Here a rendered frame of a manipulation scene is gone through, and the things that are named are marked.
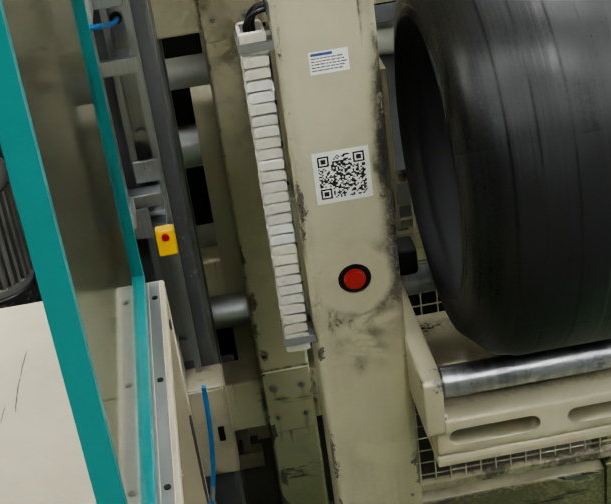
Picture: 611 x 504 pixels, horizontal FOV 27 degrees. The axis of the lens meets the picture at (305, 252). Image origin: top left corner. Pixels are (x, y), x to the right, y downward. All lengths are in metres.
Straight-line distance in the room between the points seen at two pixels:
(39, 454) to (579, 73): 0.76
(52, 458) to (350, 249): 0.67
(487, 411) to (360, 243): 0.30
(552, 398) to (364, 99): 0.51
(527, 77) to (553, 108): 0.05
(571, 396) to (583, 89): 0.49
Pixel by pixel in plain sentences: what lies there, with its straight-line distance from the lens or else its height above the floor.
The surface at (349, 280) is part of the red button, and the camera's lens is 1.72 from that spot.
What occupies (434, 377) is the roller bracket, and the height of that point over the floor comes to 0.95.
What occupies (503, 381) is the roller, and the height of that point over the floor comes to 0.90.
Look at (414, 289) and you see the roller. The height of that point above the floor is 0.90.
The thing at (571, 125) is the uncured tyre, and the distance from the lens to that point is 1.50.
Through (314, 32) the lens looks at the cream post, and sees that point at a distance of 1.57.
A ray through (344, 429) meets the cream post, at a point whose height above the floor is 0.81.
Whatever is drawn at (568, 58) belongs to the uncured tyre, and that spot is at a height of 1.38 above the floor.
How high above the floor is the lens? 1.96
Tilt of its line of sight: 30 degrees down
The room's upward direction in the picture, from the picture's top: 8 degrees counter-clockwise
